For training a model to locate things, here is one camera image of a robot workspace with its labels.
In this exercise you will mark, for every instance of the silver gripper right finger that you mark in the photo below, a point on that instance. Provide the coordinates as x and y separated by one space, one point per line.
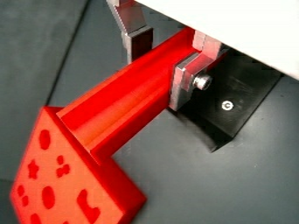
194 75

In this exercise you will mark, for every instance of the red shape-sorter block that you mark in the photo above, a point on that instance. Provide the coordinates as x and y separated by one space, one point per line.
62 186

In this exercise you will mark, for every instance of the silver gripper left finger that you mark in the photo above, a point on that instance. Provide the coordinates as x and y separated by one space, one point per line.
137 33

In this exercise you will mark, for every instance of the black L-shaped fixture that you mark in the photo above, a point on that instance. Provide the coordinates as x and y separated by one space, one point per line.
217 112

